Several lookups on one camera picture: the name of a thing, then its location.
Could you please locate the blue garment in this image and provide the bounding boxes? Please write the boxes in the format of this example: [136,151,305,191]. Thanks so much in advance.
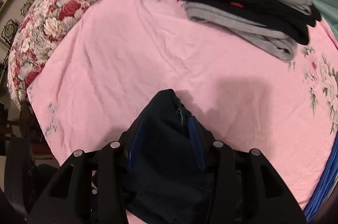
[303,135,337,223]

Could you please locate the pink floral bed sheet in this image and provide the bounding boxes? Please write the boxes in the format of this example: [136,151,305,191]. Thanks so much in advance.
[27,0,337,208]

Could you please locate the bottom grey folded pants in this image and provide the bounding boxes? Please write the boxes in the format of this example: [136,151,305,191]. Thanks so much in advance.
[184,1,297,62]

